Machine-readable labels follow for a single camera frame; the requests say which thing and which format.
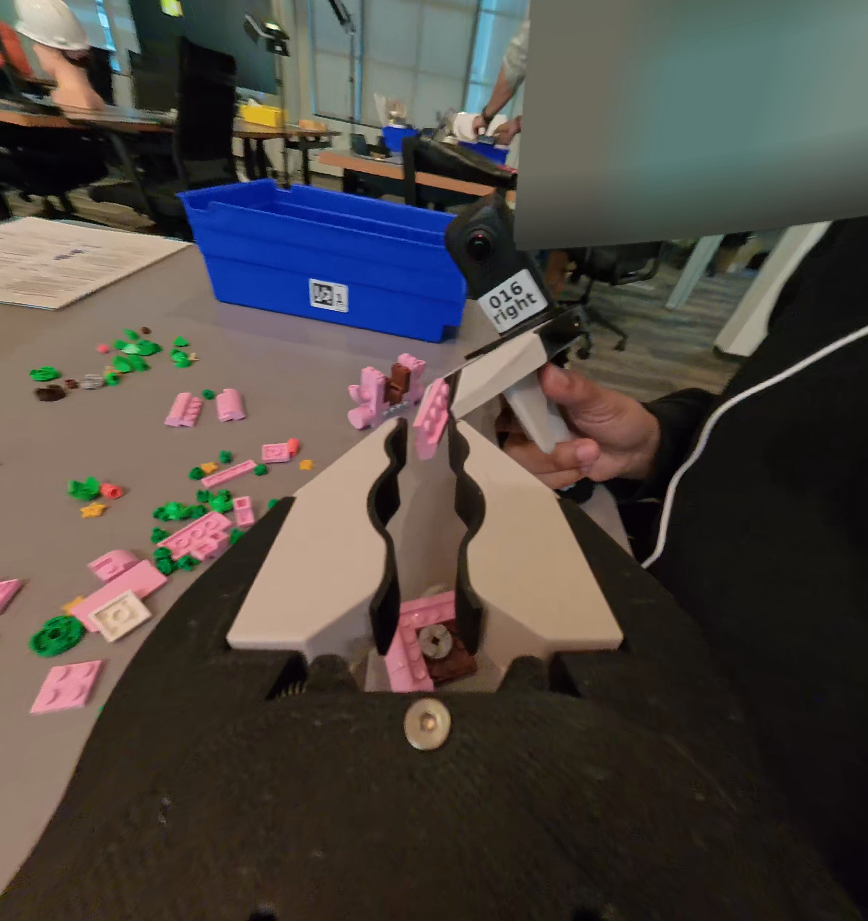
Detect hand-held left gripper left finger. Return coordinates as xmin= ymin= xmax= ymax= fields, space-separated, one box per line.
xmin=227 ymin=416 xmax=410 ymax=661

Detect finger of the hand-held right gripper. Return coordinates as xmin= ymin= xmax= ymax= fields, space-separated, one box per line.
xmin=441 ymin=332 xmax=551 ymax=420

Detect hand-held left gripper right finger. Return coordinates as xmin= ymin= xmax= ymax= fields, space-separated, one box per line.
xmin=447 ymin=419 xmax=625 ymax=688

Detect pink and brown brick assembly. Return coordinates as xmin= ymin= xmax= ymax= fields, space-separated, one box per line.
xmin=384 ymin=590 xmax=480 ymax=695

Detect person's right forearm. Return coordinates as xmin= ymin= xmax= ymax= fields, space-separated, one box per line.
xmin=639 ymin=389 xmax=719 ymax=505

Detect person's right hand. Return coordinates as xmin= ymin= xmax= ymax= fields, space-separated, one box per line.
xmin=499 ymin=363 xmax=661 ymax=490

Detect black office chair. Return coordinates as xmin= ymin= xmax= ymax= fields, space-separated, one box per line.
xmin=128 ymin=36 xmax=241 ymax=217
xmin=401 ymin=135 xmax=519 ymax=211
xmin=549 ymin=245 xmax=665 ymax=354

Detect scattered pink bricks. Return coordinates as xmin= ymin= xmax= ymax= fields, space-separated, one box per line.
xmin=0 ymin=437 xmax=313 ymax=715

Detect pink and brown branch assembly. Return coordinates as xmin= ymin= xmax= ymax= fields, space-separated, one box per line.
xmin=348 ymin=353 xmax=428 ymax=431

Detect wooden office desk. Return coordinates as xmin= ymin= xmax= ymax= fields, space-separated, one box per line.
xmin=317 ymin=147 xmax=517 ymax=210
xmin=0 ymin=101 xmax=341 ymax=188

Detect white square tile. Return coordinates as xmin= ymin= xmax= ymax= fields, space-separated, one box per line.
xmin=87 ymin=591 xmax=152 ymax=643

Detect white desk legs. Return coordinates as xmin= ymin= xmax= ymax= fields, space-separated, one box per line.
xmin=664 ymin=222 xmax=834 ymax=358

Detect printed paper sheet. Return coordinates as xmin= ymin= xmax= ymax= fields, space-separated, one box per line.
xmin=0 ymin=216 xmax=194 ymax=312

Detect white cable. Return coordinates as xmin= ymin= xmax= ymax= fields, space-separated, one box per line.
xmin=641 ymin=311 xmax=868 ymax=569

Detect black mounted camera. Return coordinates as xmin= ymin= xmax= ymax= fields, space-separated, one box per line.
xmin=243 ymin=13 xmax=293 ymax=59

